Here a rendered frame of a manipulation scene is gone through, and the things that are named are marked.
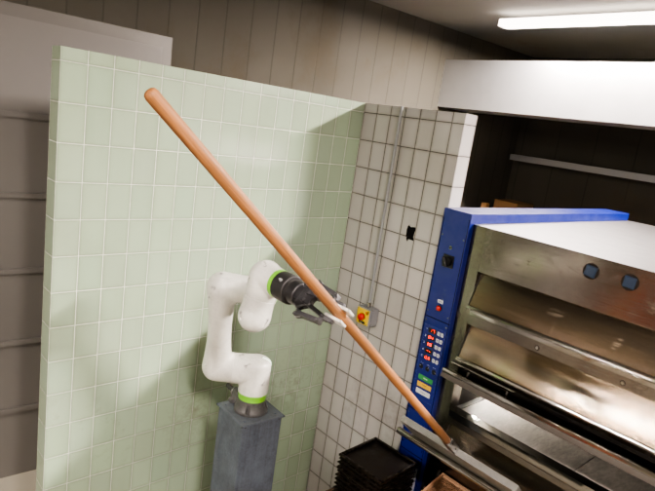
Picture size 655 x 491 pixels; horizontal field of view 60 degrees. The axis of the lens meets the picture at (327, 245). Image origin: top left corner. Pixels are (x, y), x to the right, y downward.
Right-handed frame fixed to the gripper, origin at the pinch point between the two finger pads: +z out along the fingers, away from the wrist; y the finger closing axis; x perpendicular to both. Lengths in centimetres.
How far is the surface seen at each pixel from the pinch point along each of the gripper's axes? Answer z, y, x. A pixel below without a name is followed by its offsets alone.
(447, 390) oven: -35, -28, -138
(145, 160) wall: -124, -17, 16
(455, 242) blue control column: -46, -82, -88
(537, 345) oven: 3, -58, -112
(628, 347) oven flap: 38, -68, -103
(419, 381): -50, -25, -137
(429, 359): -47, -35, -128
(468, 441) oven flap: -19, -14, -153
